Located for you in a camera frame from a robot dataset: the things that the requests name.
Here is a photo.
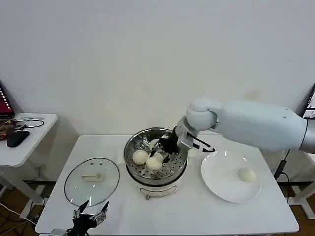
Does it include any black cable with adapter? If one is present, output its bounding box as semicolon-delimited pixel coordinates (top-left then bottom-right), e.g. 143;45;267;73
274;148;291;205

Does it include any laptop with red screen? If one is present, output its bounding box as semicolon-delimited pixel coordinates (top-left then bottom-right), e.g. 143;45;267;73
0;80;16;120

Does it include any round glass lid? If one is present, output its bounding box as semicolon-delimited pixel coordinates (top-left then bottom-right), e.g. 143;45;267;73
63;157;121;207

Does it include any white floor cable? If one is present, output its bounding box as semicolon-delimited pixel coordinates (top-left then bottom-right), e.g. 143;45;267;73
0;202;37;226

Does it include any brown desk clutter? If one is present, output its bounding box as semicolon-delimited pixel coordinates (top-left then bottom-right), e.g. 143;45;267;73
0;118;27;141

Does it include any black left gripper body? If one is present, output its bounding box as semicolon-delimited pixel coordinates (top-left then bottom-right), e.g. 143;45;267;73
71;213;96;234

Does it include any white electric pot base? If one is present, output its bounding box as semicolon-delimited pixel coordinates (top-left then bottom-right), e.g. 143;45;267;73
126;164;188;201

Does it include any steel steamer basket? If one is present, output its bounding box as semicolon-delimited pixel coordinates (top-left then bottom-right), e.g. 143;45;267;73
124;127;189;180

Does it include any laptop with white screen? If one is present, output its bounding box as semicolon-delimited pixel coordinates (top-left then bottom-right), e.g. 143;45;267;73
301;83;315;120

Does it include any black computer mouse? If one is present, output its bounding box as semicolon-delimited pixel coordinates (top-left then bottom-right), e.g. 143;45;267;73
6;130;30;148

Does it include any white round plate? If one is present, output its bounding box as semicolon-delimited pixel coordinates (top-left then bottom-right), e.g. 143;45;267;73
201;150;261;204

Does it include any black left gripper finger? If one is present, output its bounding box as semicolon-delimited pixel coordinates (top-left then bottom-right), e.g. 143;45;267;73
72;200;90;220
90;201;110;224

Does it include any white side table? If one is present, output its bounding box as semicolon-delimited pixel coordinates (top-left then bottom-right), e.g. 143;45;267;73
0;112;59;219
283;151;315;221

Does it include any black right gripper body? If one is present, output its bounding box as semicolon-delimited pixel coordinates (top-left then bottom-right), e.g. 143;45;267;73
158;126;182;155

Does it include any thin black desk cable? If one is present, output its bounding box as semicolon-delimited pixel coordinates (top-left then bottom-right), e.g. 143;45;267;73
22;117;46;128

